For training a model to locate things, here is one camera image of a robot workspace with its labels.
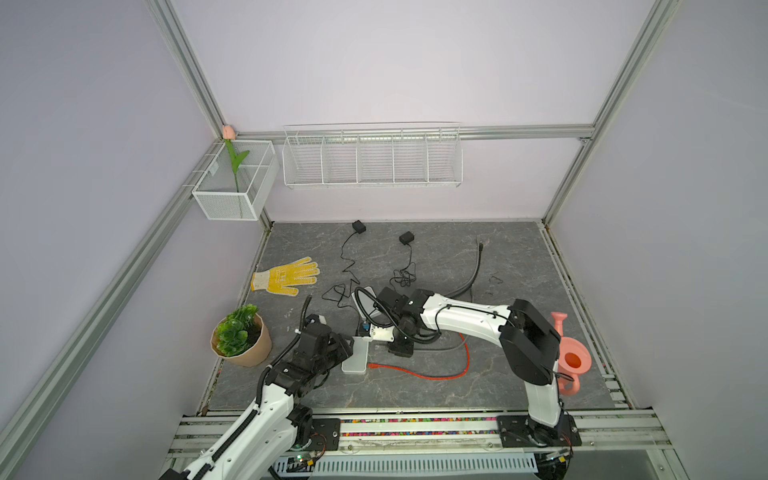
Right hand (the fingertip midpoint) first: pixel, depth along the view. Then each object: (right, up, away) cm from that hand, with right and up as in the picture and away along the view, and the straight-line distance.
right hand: (395, 347), depth 86 cm
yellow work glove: (-41, +18, +17) cm, 48 cm away
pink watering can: (+45, 0, -11) cm, 47 cm away
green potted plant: (-39, +6, -10) cm, 41 cm away
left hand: (-13, +1, -2) cm, 13 cm away
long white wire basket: (-7, +60, +13) cm, 62 cm away
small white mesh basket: (-49, +45, -5) cm, 67 cm away
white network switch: (-11, -3, -1) cm, 11 cm away
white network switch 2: (-7, +16, -14) cm, 23 cm away
